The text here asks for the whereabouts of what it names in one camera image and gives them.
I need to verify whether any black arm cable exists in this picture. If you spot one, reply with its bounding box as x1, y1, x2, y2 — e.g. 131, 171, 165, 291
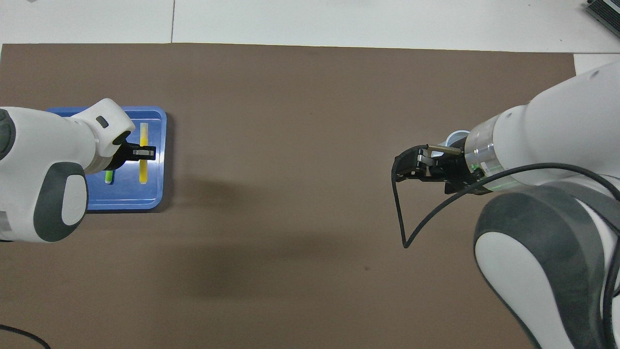
390, 144, 620, 320
0, 324, 51, 349

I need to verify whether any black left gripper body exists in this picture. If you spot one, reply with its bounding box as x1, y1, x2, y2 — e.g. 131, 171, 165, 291
103, 137, 136, 171

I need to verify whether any clear plastic cup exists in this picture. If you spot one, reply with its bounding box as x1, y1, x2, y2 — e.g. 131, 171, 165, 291
442, 130, 471, 152

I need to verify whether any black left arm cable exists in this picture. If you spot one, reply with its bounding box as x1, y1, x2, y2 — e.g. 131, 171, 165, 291
0, 324, 51, 349

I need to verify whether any brown table mat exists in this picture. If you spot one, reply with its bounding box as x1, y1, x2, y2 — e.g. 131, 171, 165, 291
0, 43, 606, 349

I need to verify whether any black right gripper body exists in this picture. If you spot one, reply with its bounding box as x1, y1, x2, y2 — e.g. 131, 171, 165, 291
431, 144, 487, 195

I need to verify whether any grey ribbed device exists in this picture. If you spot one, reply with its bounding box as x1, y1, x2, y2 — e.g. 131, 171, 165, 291
585, 0, 620, 38

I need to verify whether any yellow pen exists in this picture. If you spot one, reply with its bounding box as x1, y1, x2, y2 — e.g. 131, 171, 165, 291
139, 122, 150, 185

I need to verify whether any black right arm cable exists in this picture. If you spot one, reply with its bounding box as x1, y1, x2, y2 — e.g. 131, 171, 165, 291
390, 144, 620, 320

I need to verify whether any blue plastic tray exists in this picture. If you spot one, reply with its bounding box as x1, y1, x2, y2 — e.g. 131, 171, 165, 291
46, 106, 168, 213

